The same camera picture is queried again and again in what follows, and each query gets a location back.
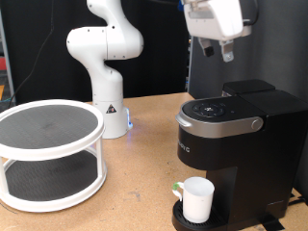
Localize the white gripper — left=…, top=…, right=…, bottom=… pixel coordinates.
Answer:
left=181, top=0, right=253, bottom=64

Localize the Keurig lid silver handle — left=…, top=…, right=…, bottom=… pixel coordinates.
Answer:
left=175, top=95, right=268, bottom=140

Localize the white mug green-taped handle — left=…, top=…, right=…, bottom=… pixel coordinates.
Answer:
left=171, top=176, right=216, bottom=224

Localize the black Keurig coffee machine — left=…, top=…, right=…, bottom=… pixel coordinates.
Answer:
left=171, top=79, right=308, bottom=231

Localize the black drip tray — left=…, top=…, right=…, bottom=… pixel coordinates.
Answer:
left=171, top=200, right=227, bottom=231

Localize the white two-tier turntable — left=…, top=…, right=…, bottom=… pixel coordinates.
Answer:
left=0, top=99, right=108, bottom=214

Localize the black camera cable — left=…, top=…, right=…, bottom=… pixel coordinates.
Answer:
left=242, top=0, right=259, bottom=27

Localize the black power cable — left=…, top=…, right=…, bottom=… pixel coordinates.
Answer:
left=287, top=192, right=308, bottom=208

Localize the thin black background cable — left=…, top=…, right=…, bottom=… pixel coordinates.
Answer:
left=9, top=0, right=56, bottom=109

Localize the grey metal frame post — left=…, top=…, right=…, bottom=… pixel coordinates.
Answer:
left=0, top=9, right=16, bottom=102

